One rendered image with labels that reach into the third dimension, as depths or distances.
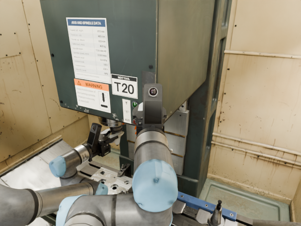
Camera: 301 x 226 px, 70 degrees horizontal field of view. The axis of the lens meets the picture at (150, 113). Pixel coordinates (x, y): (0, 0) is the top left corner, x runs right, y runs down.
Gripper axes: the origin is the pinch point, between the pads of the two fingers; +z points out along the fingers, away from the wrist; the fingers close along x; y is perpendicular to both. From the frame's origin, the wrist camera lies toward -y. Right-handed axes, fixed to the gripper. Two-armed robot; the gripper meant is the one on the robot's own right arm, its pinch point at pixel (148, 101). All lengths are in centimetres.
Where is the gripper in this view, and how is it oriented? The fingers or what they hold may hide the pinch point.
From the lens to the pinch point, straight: 65.3
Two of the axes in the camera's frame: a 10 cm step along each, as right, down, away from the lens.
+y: 0.0, 9.0, 4.3
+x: 10.0, -0.2, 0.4
